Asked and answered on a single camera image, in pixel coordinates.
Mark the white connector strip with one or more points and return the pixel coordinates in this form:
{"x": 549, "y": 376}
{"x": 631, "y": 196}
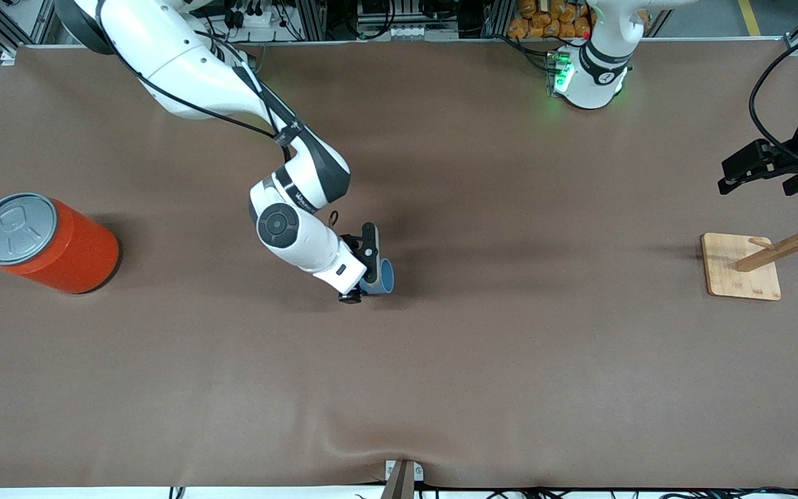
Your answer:
{"x": 409, "y": 32}

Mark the aluminium frame post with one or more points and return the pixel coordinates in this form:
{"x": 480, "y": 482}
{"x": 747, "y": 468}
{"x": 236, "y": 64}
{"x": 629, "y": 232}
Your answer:
{"x": 497, "y": 17}
{"x": 309, "y": 17}

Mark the wooden mug tree stand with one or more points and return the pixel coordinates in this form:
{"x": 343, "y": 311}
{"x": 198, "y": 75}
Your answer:
{"x": 738, "y": 267}

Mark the pile of orange bread toys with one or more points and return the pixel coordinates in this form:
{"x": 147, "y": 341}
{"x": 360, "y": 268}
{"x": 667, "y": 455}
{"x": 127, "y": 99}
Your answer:
{"x": 544, "y": 17}

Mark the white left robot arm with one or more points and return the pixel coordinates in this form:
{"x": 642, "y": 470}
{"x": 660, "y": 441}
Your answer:
{"x": 589, "y": 86}

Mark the brown camera pole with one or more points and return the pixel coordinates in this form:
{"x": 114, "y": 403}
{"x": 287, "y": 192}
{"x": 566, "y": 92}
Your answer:
{"x": 399, "y": 485}

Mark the orange can with silver lid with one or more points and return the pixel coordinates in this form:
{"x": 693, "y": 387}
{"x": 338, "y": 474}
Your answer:
{"x": 59, "y": 253}

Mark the light blue plastic cup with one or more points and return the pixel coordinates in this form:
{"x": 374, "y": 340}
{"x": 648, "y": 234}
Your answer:
{"x": 384, "y": 277}

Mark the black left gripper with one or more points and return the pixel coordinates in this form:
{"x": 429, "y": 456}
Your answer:
{"x": 796, "y": 156}

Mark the white power strip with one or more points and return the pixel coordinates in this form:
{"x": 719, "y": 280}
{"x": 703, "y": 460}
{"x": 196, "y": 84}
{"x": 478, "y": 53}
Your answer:
{"x": 260, "y": 19}

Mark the brown table cover mat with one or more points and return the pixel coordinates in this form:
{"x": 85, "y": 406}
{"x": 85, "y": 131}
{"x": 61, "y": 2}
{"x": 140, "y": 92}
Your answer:
{"x": 510, "y": 346}

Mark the metal pole bracket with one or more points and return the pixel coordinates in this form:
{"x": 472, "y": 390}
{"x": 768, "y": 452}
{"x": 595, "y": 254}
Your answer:
{"x": 418, "y": 473}

